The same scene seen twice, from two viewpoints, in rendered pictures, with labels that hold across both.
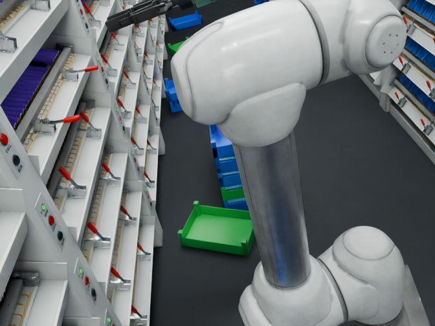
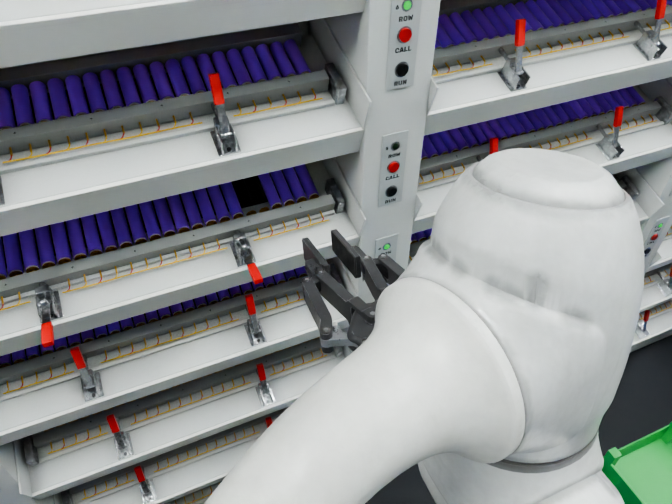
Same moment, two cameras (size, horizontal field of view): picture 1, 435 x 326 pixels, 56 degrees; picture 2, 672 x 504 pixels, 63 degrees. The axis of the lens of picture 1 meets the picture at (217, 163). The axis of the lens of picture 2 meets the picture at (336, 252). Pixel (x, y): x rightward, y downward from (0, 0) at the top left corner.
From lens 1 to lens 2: 0.98 m
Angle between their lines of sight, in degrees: 49
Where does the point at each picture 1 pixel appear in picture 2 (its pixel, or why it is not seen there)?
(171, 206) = not seen: hidden behind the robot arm
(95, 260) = (89, 451)
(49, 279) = not seen: outside the picture
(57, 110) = (122, 289)
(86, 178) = (136, 379)
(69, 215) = (41, 400)
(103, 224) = (167, 425)
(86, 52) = (355, 227)
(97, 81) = not seen: hidden behind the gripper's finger
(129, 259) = (201, 475)
